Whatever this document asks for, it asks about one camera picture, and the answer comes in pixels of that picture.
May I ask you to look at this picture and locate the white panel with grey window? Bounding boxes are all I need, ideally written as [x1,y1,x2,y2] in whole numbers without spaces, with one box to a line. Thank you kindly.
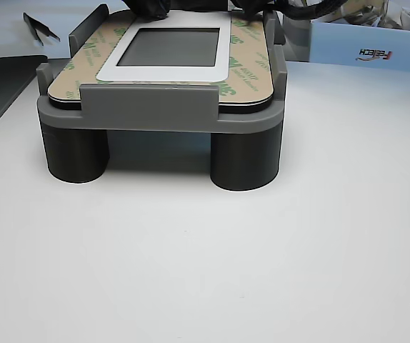
[47,9,274,115]

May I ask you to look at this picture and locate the light blue cardboard box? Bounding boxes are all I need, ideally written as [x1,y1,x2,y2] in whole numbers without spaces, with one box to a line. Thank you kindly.
[283,14,410,76]

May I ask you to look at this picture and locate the black braided cable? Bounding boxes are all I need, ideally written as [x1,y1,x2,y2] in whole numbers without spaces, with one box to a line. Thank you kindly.
[229,0,389,22]

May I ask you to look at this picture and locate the dark grey cylindrical fixture leg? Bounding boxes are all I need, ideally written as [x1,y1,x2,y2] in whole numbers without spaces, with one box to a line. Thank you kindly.
[40,123,111,185]

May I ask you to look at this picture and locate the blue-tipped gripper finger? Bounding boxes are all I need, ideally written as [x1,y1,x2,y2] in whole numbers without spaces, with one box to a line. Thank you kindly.
[149,0,173,21]

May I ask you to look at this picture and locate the clear plastic bag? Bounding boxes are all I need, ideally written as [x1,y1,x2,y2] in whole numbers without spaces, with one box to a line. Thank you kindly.
[333,0,404,29]

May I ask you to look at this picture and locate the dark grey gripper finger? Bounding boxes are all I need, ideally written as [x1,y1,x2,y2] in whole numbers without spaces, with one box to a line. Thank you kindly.
[124,0,151,17]

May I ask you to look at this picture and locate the black tweezers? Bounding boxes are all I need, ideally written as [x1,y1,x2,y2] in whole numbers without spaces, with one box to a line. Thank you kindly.
[22,12,62,47]

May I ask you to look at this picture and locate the device panel with adhesive liner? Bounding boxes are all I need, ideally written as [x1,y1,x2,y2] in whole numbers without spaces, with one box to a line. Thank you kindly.
[47,9,274,106]

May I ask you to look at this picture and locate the grey plastic fixture holder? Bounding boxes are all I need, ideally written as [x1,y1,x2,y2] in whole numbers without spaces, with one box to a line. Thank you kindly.
[36,3,289,134]

